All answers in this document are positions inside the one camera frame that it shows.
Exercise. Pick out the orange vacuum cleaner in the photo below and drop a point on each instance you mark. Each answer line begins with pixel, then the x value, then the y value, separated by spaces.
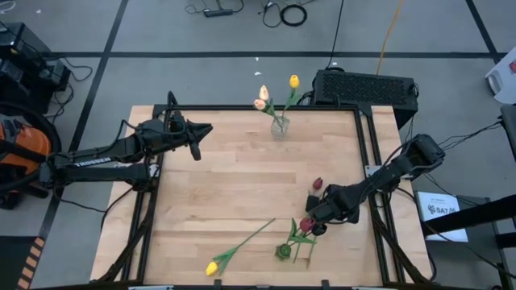
pixel 28 145

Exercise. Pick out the green glass vase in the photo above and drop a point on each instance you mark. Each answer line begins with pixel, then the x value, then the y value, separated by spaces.
pixel 283 251

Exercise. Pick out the silver frame bracket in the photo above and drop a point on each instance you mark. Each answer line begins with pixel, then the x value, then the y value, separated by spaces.
pixel 370 170

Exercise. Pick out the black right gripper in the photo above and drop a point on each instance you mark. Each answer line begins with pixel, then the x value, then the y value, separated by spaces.
pixel 342 203

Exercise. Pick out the yellow artificial tulip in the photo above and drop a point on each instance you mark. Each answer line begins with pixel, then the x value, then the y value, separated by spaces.
pixel 294 81
pixel 211 268

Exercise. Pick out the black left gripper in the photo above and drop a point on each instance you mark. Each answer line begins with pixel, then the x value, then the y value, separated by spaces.
pixel 175 133

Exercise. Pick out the black metal table frame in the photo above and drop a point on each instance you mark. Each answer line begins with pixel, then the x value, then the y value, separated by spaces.
pixel 242 108

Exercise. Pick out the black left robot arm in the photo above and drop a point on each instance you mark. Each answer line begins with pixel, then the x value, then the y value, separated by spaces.
pixel 92 161

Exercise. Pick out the red artificial tulip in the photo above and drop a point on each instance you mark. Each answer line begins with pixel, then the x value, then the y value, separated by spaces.
pixel 317 183
pixel 307 224

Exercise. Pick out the white plastic object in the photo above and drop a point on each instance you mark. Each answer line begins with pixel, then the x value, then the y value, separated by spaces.
pixel 504 84

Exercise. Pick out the black perforated computer case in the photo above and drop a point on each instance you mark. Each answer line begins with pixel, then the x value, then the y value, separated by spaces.
pixel 363 88

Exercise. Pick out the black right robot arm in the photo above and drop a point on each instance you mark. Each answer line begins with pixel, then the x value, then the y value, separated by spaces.
pixel 419 155

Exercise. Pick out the peach artificial tulip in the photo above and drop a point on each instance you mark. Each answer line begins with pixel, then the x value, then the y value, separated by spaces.
pixel 264 92
pixel 260 104

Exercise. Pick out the orange black vacuum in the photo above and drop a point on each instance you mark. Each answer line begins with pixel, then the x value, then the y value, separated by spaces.
pixel 57 139

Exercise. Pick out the clear glass vase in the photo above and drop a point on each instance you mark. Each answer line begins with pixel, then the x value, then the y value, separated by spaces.
pixel 280 131

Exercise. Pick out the black power strip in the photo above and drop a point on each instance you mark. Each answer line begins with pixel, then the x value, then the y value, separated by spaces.
pixel 217 12

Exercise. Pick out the black equipment stack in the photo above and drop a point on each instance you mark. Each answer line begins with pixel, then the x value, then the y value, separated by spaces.
pixel 24 52

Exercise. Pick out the black metal cart frame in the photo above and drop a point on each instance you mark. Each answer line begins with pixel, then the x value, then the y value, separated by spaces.
pixel 475 215

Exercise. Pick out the white printed box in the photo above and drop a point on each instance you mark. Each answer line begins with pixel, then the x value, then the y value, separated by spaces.
pixel 443 225

